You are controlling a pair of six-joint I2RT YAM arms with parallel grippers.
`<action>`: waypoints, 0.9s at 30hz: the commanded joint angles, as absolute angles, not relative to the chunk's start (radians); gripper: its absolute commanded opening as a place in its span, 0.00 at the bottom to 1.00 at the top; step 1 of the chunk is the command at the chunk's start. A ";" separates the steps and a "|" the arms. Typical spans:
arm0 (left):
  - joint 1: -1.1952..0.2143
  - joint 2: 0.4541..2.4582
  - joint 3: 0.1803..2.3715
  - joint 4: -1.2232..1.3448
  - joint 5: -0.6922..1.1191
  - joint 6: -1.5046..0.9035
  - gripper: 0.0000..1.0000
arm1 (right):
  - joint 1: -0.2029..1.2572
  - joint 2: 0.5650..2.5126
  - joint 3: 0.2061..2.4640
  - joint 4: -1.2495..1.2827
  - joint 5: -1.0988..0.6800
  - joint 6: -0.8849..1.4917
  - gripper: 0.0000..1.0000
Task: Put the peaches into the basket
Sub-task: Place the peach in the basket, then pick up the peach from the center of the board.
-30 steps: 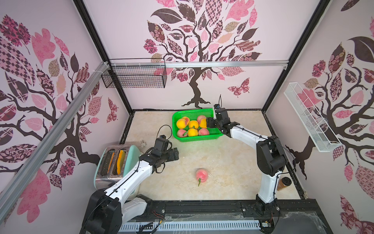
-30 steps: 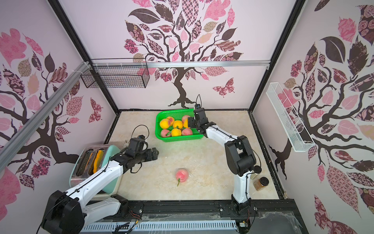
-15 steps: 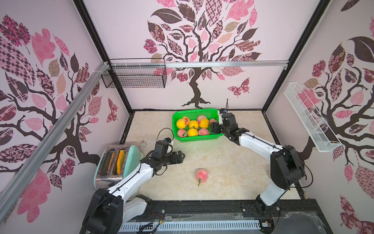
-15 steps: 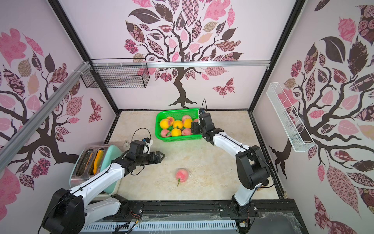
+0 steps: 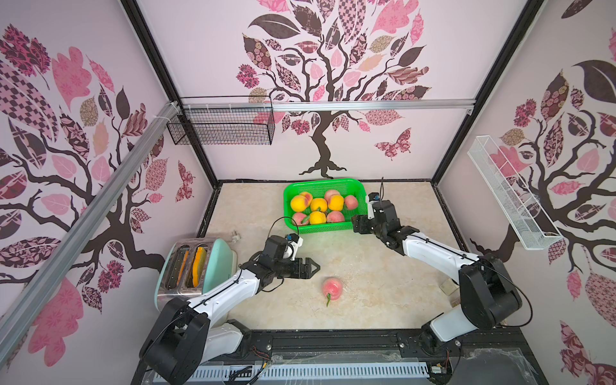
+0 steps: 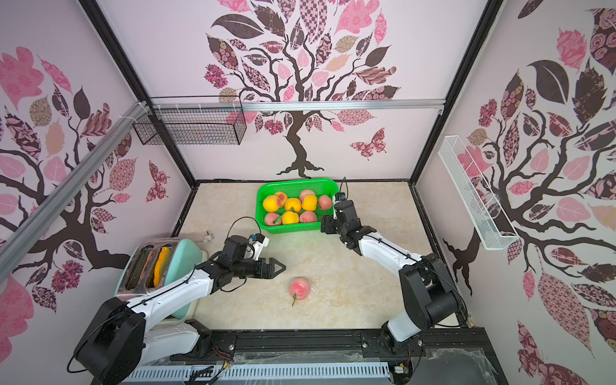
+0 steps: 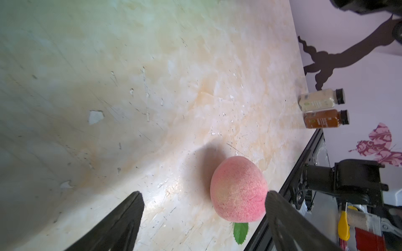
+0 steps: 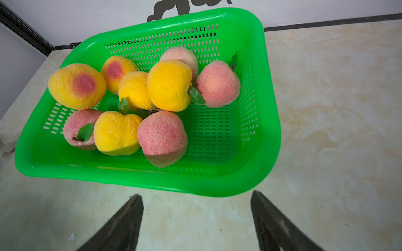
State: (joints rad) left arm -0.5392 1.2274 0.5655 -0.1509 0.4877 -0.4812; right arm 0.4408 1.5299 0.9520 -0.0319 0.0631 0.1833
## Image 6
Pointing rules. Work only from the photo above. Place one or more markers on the white power plug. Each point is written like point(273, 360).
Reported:
point(208, 237)

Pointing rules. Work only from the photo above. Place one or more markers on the yellow peach with green leaf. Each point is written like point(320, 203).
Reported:
point(293, 205)

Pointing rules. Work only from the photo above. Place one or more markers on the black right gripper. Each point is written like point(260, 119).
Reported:
point(332, 224)

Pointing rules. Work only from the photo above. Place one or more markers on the aluminium rail back wall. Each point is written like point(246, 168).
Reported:
point(386, 104)

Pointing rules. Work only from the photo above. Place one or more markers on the black wire wall basket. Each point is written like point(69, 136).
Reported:
point(212, 120)

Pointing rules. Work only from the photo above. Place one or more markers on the yellow peach with red spot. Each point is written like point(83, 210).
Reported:
point(282, 198)

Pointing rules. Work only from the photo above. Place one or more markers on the white wire wall shelf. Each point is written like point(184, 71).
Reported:
point(466, 166)

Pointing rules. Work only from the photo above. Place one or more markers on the green plastic basket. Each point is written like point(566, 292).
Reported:
point(322, 187)

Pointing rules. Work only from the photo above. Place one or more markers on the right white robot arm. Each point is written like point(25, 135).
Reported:
point(428, 291)

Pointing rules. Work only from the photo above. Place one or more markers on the pink peach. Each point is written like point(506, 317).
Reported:
point(308, 217)
point(306, 193)
point(273, 219)
point(300, 288)
point(325, 202)

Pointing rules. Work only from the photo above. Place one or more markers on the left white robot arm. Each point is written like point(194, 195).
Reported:
point(121, 337)

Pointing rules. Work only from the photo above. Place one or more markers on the aluminium rail wall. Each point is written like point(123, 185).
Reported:
point(386, 104)
point(25, 237)

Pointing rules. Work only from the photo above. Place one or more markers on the mint and chrome toaster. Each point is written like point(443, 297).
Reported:
point(162, 283)

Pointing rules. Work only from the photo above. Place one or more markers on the aluminium rail left wall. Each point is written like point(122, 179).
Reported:
point(25, 237)

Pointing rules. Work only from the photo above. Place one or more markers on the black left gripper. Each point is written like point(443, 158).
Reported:
point(269, 269)

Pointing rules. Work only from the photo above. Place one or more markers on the white slotted cable duct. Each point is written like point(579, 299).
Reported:
point(259, 373)

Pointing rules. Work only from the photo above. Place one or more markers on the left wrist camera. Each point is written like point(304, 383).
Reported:
point(238, 248)

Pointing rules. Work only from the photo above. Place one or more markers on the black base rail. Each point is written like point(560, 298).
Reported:
point(457, 356)

